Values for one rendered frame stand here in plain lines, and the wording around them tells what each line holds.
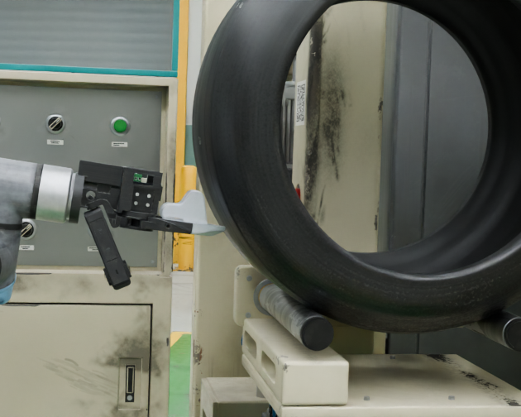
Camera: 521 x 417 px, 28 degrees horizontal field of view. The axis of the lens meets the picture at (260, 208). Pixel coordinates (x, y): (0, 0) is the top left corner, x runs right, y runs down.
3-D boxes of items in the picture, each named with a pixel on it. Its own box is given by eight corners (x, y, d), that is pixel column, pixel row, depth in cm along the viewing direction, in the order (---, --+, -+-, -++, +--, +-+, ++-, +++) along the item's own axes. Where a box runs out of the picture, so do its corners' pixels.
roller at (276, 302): (290, 295, 170) (271, 316, 169) (270, 277, 169) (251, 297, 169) (341, 333, 135) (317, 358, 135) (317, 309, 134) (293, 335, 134)
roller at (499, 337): (454, 298, 174) (436, 317, 174) (436, 279, 173) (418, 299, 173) (543, 334, 140) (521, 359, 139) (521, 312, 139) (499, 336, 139)
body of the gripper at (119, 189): (168, 174, 138) (77, 160, 136) (158, 237, 139) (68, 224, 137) (164, 172, 146) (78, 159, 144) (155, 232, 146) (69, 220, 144)
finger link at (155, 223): (193, 223, 139) (128, 214, 137) (192, 235, 139) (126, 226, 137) (190, 221, 143) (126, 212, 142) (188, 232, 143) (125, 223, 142)
